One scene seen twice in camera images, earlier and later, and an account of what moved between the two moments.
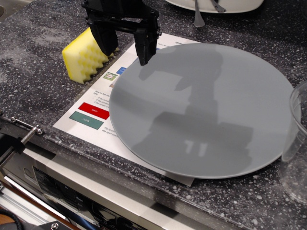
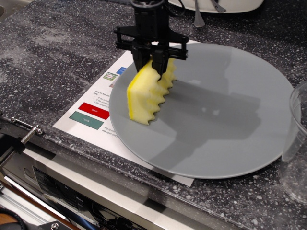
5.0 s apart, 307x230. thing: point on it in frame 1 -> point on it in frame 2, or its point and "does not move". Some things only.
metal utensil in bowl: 218,6 does not move
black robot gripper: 132,15 -> 151,31
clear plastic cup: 293,167 does not move
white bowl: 230,6 does not move
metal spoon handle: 199,21 does not move
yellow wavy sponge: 84,55 -> 146,91
